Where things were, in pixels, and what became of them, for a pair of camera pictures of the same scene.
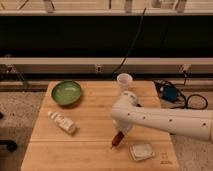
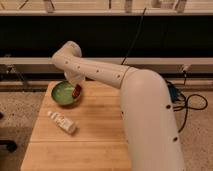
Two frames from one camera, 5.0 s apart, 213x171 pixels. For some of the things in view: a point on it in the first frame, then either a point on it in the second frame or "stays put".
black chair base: x=10 y=144 stays put
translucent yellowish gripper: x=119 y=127 → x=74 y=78
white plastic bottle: x=66 y=124 stays put
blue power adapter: x=170 y=93 stays put
